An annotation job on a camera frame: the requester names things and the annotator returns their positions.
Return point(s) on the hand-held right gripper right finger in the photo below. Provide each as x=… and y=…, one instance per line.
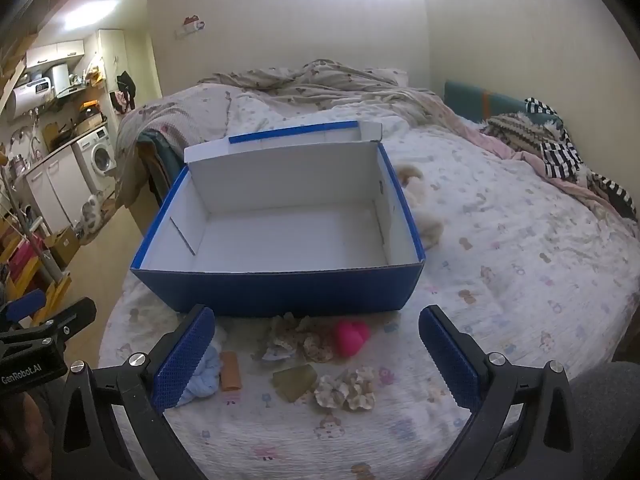
x=450, y=360

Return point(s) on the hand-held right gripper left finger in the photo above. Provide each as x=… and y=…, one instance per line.
x=182, y=360

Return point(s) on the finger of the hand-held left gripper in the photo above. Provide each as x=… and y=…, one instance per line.
x=70, y=317
x=25, y=305

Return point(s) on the light blue fluffy scrunchie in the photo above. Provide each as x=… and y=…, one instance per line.
x=202, y=375

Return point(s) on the orange cloth roll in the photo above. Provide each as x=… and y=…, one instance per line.
x=231, y=371

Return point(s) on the white patterned small cloth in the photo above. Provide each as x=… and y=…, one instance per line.
x=280, y=342

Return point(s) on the pink plush ball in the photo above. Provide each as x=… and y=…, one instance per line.
x=352, y=337

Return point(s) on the cream scrunchie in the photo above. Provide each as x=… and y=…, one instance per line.
x=345, y=391

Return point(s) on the olive green cloth square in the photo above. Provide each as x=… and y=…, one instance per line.
x=295, y=382

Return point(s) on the blue cardboard box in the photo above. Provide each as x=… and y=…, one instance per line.
x=280, y=290

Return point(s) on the brown floral scrunchie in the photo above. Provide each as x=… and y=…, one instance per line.
x=312, y=342

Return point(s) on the yellow wooden rack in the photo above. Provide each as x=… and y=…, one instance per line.
x=35, y=280

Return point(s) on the printed bed sheet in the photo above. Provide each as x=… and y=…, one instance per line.
x=510, y=280

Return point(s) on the white base cabinet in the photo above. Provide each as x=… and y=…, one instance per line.
x=55, y=190

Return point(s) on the beige plush toy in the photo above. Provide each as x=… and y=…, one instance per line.
x=425, y=210

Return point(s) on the grey clothing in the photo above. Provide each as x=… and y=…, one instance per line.
x=607, y=410

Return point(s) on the white washing machine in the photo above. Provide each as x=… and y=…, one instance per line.
x=97, y=152

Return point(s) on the white water heater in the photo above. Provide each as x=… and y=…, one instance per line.
x=32, y=97

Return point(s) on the pink blanket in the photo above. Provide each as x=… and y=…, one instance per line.
x=505, y=150

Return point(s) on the black white striped garment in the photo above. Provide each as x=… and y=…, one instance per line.
x=562, y=152

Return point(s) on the hanging dark clothes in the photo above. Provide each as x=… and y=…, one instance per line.
x=125, y=87

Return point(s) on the brown knit blanket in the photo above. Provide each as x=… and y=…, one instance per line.
x=520, y=130

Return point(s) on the teal headboard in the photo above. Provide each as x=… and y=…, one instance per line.
x=465, y=100

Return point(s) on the beige printed quilt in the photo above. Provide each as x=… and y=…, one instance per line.
x=300, y=82

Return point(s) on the white wall cabinet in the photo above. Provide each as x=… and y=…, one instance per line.
x=55, y=52

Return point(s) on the wall ornament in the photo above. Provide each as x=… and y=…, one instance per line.
x=191, y=26

